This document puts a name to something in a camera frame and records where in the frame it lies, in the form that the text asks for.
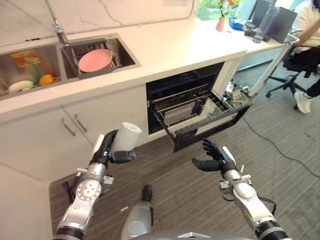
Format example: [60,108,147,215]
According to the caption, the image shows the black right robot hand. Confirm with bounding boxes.
[191,138,237,179]

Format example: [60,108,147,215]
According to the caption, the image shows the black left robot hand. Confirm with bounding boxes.
[90,129,141,167]

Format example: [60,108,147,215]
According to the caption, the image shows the white cylindrical cup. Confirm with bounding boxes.
[111,121,143,153]

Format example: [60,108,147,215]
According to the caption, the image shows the black built-in dishwasher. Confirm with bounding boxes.
[145,61,251,154]

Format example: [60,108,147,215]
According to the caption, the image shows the white kitchen cabinet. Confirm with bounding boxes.
[0,82,151,183]

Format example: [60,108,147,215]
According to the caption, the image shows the white bowl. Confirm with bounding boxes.
[203,99,216,114]

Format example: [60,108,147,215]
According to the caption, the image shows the dark robot foot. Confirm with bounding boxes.
[142,184,154,202]

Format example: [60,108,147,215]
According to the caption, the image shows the silver robot leg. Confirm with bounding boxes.
[120,200,155,240]

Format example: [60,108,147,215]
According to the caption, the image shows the grey sink drain rack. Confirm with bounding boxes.
[70,37,124,80]

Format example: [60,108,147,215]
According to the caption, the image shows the grey robot torso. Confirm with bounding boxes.
[119,225,259,240]

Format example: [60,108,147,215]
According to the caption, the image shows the orange bell pepper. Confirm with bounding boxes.
[39,74,56,87]

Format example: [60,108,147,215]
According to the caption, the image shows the pink plate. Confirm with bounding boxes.
[77,48,114,74]

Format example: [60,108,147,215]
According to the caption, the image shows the stainless steel double sink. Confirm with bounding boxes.
[0,33,142,101]

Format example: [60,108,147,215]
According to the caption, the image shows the white radish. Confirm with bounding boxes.
[8,79,35,95]

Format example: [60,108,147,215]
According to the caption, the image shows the black office chair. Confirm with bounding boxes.
[265,44,320,111]

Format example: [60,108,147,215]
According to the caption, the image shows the white desk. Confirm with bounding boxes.
[199,18,301,98]

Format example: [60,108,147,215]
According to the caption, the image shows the orange food package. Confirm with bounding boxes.
[10,49,42,69]

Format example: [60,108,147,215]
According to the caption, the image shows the chrome kitchen faucet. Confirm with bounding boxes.
[45,0,70,47]

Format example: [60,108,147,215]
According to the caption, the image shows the small black device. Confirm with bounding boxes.
[243,20,256,37]

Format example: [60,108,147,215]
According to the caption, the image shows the pink vase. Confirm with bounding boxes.
[215,16,226,33]

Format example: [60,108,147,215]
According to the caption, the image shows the blue box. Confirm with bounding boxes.
[229,17,246,31]

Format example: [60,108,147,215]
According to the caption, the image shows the clear water bottle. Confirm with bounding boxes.
[253,3,281,44]

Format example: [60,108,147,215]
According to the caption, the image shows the grey open laptop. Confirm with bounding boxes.
[267,6,299,44]

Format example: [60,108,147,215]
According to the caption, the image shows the dark monitor panel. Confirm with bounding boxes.
[250,0,272,29]

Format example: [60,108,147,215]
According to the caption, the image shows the orange flowers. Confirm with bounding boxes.
[215,0,239,20]

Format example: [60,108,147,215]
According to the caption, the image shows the person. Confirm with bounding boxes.
[290,0,320,115]

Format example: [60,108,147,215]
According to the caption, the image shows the silver cabinet handle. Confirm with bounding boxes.
[60,118,76,137]
[73,113,89,134]

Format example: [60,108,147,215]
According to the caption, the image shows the black floor cable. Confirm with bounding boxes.
[239,115,320,179]

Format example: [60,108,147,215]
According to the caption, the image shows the metal wire dishwasher rack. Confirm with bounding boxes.
[151,84,237,137]

